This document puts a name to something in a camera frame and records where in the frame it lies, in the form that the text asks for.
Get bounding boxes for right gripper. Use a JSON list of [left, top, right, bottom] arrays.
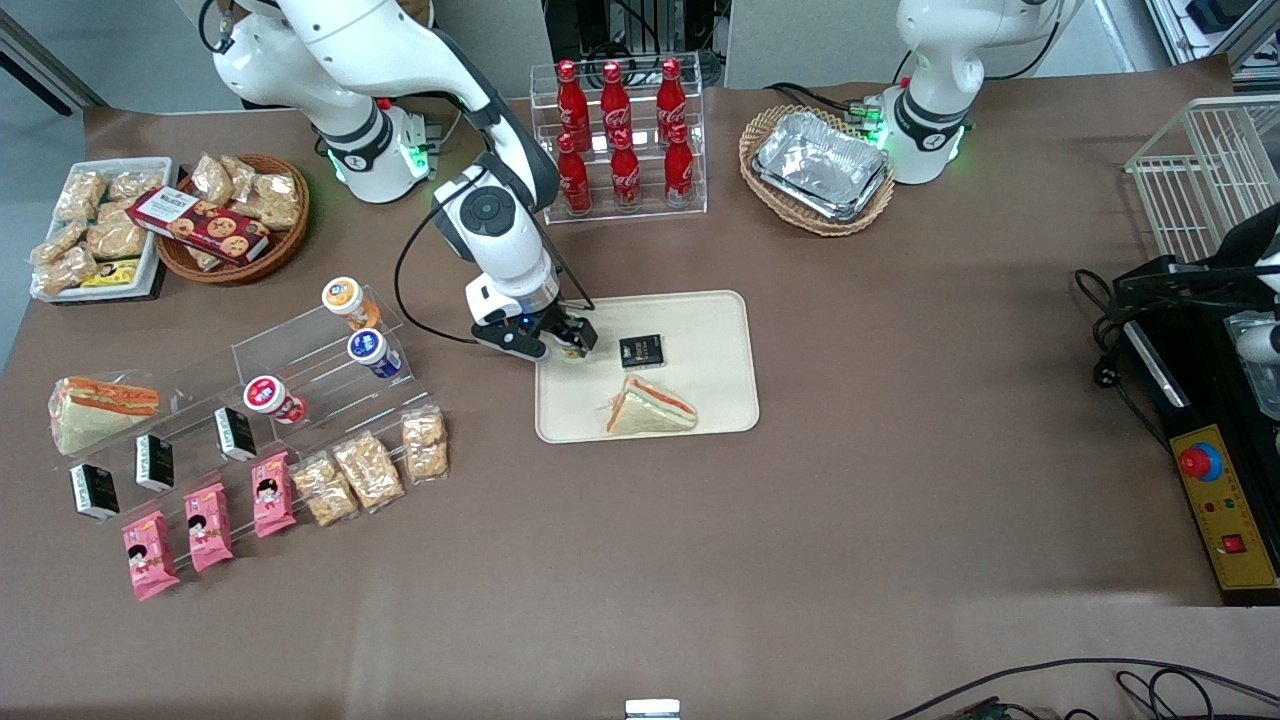
[[465, 280, 599, 361]]

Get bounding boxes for beige plastic tray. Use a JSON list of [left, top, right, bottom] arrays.
[[535, 290, 761, 444]]

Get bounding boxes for blue gum canister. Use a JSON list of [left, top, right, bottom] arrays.
[[347, 328, 403, 379]]

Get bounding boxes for orange gum canister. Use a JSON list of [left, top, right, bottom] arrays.
[[321, 276, 382, 331]]

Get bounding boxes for red gum canister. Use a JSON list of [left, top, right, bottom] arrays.
[[243, 375, 308, 425]]

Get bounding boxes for white rectangular snack tray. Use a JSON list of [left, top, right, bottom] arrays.
[[28, 155, 177, 304]]

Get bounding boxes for small triangle wrapped sandwich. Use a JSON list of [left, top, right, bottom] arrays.
[[600, 375, 699, 437]]

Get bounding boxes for clear acrylic bottle rack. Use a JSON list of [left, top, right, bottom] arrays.
[[529, 52, 708, 225]]

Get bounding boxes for clear plastic container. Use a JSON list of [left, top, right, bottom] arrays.
[[1225, 310, 1280, 421]]

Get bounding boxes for red cola bottle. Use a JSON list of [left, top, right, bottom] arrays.
[[656, 57, 689, 131], [600, 61, 633, 136], [556, 59, 593, 141], [664, 122, 695, 206], [610, 128, 643, 211], [556, 132, 593, 215]]

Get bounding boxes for black machine with yellow panel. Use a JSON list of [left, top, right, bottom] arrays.
[[1115, 255, 1280, 608]]

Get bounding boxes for clear nut bar pack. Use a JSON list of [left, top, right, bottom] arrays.
[[291, 452, 360, 528], [401, 407, 450, 485], [331, 430, 406, 514]]

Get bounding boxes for clear acrylic stepped display stand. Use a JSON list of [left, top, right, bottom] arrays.
[[60, 283, 443, 521]]

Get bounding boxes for light wicker basket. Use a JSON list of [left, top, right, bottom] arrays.
[[738, 104, 897, 238]]

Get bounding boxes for silver foil container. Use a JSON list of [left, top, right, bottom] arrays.
[[752, 110, 891, 223]]

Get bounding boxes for black background equipment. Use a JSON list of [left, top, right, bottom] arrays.
[[548, 0, 717, 61]]

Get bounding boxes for dark brown wicker basket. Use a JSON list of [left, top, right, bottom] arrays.
[[150, 152, 311, 287]]

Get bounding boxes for pink snack pack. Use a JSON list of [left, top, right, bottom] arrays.
[[251, 450, 298, 539], [184, 482, 235, 573], [121, 510, 182, 601]]

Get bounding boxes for red cookie box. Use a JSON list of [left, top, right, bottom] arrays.
[[126, 186, 271, 266]]

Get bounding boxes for yellow snack pack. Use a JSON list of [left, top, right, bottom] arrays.
[[80, 258, 141, 289]]

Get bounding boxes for large wrapped sandwich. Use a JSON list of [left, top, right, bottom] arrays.
[[48, 375, 161, 456]]

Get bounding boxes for left grey wrist camera box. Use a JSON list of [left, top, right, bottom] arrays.
[[1235, 318, 1280, 366]]

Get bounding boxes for white wire rack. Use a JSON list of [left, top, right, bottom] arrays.
[[1125, 95, 1280, 263]]

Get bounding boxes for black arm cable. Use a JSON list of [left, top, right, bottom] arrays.
[[395, 160, 598, 346]]

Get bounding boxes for black power cable with plug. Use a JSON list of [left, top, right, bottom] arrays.
[[1075, 268, 1171, 451]]

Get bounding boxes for grey metal frame rack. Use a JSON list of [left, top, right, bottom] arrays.
[[1145, 0, 1280, 71]]

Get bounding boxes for long black floor cable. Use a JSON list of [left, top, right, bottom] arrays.
[[885, 657, 1280, 720]]

